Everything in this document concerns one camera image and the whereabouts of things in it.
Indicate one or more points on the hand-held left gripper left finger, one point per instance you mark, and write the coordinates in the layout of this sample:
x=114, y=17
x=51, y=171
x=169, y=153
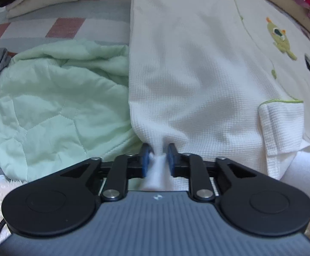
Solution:
x=145, y=162

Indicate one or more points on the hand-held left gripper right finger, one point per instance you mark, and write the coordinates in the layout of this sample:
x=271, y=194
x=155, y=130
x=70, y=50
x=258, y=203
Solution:
x=171, y=162

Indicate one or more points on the white waffle top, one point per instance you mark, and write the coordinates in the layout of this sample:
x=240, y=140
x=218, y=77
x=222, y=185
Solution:
x=197, y=85

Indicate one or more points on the light green quilt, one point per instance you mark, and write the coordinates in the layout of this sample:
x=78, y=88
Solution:
x=50, y=106

